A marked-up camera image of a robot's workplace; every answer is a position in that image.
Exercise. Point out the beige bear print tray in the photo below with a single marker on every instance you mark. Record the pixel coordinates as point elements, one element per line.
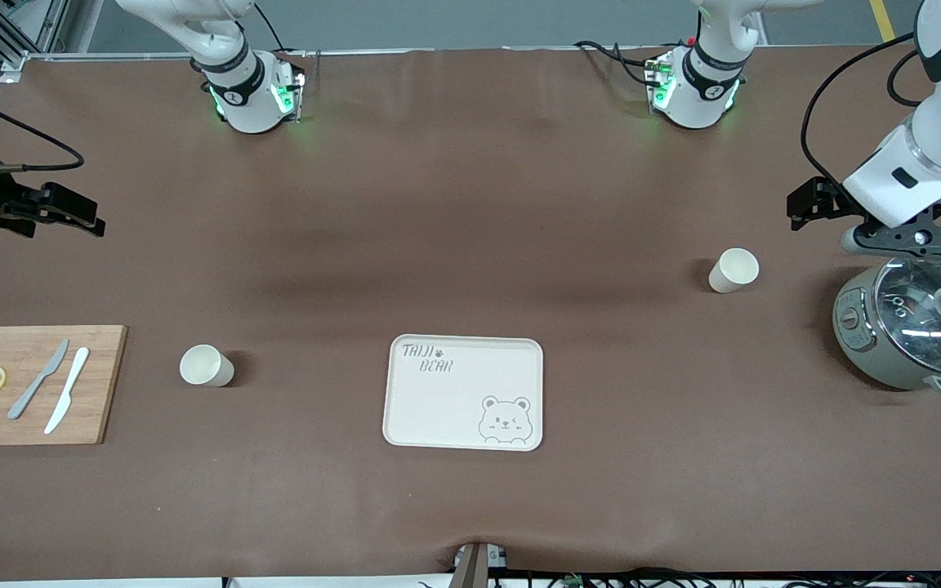
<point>454,408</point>

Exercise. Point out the aluminium frame with struts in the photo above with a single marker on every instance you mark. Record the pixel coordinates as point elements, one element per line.
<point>13,64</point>

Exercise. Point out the white plastic knife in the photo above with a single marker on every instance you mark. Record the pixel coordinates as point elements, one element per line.
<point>69,388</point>

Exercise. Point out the grey plastic knife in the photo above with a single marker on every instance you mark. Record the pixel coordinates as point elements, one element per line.
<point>33,384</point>

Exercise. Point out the wooden cutting board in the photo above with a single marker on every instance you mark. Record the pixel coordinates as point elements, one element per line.
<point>95,408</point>

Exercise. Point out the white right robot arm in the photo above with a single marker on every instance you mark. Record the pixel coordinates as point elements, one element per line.
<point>246,98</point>

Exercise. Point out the metal clamp post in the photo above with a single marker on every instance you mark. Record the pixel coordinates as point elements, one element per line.
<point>474,567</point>

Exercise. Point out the grey electric cooking pot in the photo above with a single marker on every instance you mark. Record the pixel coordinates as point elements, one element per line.
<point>862,343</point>

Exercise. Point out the white plastic cup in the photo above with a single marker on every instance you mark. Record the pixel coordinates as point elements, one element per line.
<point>732,273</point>
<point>209,369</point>

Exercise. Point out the glass pot lid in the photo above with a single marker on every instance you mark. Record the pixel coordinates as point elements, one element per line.
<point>920,327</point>

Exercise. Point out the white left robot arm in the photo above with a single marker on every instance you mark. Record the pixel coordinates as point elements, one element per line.
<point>707,90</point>

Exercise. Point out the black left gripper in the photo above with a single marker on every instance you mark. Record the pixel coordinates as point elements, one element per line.
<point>831,198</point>

